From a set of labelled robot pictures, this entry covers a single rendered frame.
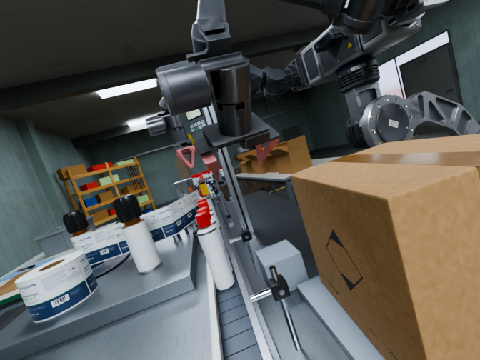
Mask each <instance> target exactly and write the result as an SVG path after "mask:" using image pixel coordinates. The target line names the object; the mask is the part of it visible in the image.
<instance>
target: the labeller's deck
mask: <svg viewBox="0 0 480 360"><path fill-rule="evenodd" d="M192 225H193V224H192ZM192 225H190V226H187V229H188V231H189V234H186V232H185V231H184V229H183V230H182V231H181V232H180V236H181V238H182V240H181V241H180V242H178V243H175V244H174V240H173V238H172V236H171V237H169V238H167V239H164V240H161V241H158V242H156V243H154V244H155V246H156V249H157V251H158V253H159V257H160V259H161V265H160V266H158V267H157V268H156V269H154V270H153V271H150V272H148V273H145V274H140V273H139V271H138V269H137V267H136V264H135V262H134V259H133V256H132V255H131V252H129V255H128V256H127V257H126V258H125V259H124V260H123V261H122V262H121V263H120V264H118V265H117V266H115V267H114V268H112V269H110V270H108V271H107V272H105V273H103V274H102V275H100V276H98V277H96V278H95V279H96V281H97V284H98V288H97V289H96V291H95V292H94V293H93V294H92V295H91V296H89V297H88V298H87V299H85V300H84V301H82V302H81V303H80V304H78V305H76V306H75V307H73V308H72V309H69V310H68V311H66V312H64V313H62V314H60V315H58V316H55V317H54V318H51V319H48V320H46V321H41V322H34V321H33V319H32V317H31V315H30V313H29V311H28V309H27V310H26V311H24V312H23V313H22V314H20V315H19V316H18V317H17V318H15V319H14V320H13V321H12V322H11V323H10V324H9V325H7V326H6V327H5V328H4V329H2V330H1V331H0V360H19V359H22V358H24V357H27V356H30V355H32V354H35V353H36V352H39V351H42V350H44V349H47V348H49V347H51V346H54V345H57V344H60V343H61V342H64V341H67V340H69V339H72V338H74V337H76V336H79V335H81V334H84V333H86V332H88V331H91V330H94V329H97V328H99V327H101V326H104V325H106V324H109V323H111V322H113V321H116V320H118V319H121V318H124V317H125V316H128V315H131V314H134V313H136V312H138V311H141V310H143V309H146V308H149V307H150V306H153V305H156V304H158V303H161V302H163V301H166V300H168V299H171V298H173V297H175V296H178V295H180V294H183V293H186V292H188V291H191V290H193V289H195V276H196V245H197V238H194V235H193V231H194V228H193V226H192Z"/></svg>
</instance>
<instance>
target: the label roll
mask: <svg viewBox="0 0 480 360"><path fill-rule="evenodd" d="M15 284H16V286H17V288H18V290H19V293H20V294H21V297H22V299H23V300H24V303H25V304H26V307H27V309H28V311H29V313H30V315H31V317H32V319H33V321H34V322H41V321H46V320H48V319H51V318H54V317H55V316H58V315H60V314H62V313H64V312H66V311H68V310H69V309H72V308H73V307H75V306H76V305H78V304H80V303H81V302H82V301H84V300H85V299H87V298H88V297H89V296H91V295H92V294H93V293H94V292H95V291H96V289H97V288H98V284H97V281H96V279H95V276H94V274H93V271H92V270H91V267H90V265H89V262H88V260H87V258H86V255H85V253H84V251H77V252H74V253H71V254H67V255H65V256H62V257H60V258H57V259H54V260H53V261H50V262H48V263H46V264H44V265H41V266H39V267H37V268H35V269H33V270H31V271H30V272H28V273H26V274H24V275H23V276H21V277H19V278H18V279H17V280H16V281H15Z"/></svg>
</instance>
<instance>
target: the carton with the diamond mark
mask: <svg viewBox="0 0 480 360"><path fill-rule="evenodd" d="M290 178H291V182H292V185H293V188H294V192H295V194H296V199H297V201H298V205H299V208H300V212H301V215H302V219H303V221H304V226H305V228H306V232H307V235H308V238H309V242H310V245H311V249H312V252H313V255H314V259H315V262H316V266H317V269H318V272H319V276H320V279H321V282H322V284H323V285H324V286H325V287H326V288H327V289H328V290H329V292H330V293H331V294H332V296H333V297H334V298H335V299H336V300H337V301H338V302H339V304H340V305H341V306H342V307H343V309H344V310H345V311H346V313H347V314H348V315H349V316H350V317H351V318H352V319H353V321H354V322H355V323H356V325H357V326H358V327H359V328H360V329H361V330H362V331H363V333H364V334H365V335H366V337H367V338H368V339H369V340H370V342H371V343H372V344H373V345H374V346H375V347H376V348H377V350H378V351H379V352H380V353H381V355H382V356H383V357H384V358H385V359H386V360H480V134H470V135H462V136H448V137H439V138H431V139H417V140H409V141H394V142H386V143H384V144H380V145H378V146H374V147H371V148H369V149H365V150H363V151H359V152H357V153H355V154H351V155H347V156H343V157H341V158H338V159H334V160H332V161H329V162H327V163H325V164H321V165H318V166H315V167H312V168H310V169H306V170H303V171H300V172H297V173H295V174H291V175H290Z"/></svg>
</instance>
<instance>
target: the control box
mask: <svg viewBox="0 0 480 360"><path fill-rule="evenodd" d="M201 112H202V116H200V117H198V118H196V119H193V120H191V121H187V118H186V114H185V113H183V114H180V115H181V119H182V121H183V124H184V128H185V129H186V132H187V135H188V138H189V139H191V140H192V146H193V145H194V143H193V140H194V139H197V138H201V137H203V136H204V135H203V132H202V129H201V130H199V131H196V132H194V133H191V130H190V128H189V125H190V124H192V123H195V122H197V121H200V120H202V119H204V120H205V122H206V125H208V123H207V120H206V117H205V114H204V110H203V108H202V109H201Z"/></svg>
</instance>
